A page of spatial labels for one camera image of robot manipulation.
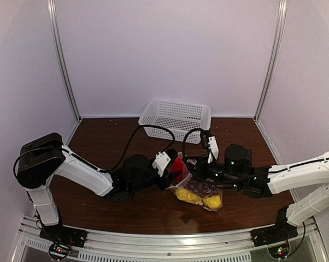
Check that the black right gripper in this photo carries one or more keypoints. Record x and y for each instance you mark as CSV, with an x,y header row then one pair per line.
x,y
199,170

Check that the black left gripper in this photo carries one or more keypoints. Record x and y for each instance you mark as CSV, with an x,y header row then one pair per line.
x,y
166,182

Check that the clear zip top bag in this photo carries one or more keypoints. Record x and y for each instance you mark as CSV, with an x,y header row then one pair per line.
x,y
175,185

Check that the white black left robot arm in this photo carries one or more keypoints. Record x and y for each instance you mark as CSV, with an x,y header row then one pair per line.
x,y
43,158

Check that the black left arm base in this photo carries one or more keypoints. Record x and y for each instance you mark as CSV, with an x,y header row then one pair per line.
x,y
70,237

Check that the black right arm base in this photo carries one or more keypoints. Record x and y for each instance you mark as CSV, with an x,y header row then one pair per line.
x,y
273,234

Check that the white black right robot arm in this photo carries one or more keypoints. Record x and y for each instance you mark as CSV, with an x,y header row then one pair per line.
x,y
271,180

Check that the yellow fake banana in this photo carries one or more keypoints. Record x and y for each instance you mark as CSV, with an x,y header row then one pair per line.
x,y
210,203

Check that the purple fake grapes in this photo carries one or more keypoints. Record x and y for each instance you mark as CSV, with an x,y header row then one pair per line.
x,y
202,189

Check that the red fake food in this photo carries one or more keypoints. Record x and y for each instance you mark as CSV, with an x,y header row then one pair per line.
x,y
180,169

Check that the white plastic perforated basket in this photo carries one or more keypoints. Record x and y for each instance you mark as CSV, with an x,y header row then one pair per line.
x,y
176,116

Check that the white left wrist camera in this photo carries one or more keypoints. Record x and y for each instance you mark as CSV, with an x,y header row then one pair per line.
x,y
163,160

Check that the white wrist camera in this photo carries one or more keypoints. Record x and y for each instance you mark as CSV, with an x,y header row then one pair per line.
x,y
163,160
208,142

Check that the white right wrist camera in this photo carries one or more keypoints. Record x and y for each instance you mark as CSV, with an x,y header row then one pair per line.
x,y
208,142

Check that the aluminium front rail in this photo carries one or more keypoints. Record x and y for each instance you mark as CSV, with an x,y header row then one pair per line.
x,y
236,245

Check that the right aluminium corner post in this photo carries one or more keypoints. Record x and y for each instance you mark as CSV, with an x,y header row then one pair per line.
x,y
277,40

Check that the aluminium corner post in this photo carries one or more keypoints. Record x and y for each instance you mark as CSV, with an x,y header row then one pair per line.
x,y
277,40
61,58

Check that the left aluminium corner post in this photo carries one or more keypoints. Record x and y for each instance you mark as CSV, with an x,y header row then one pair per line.
x,y
61,58

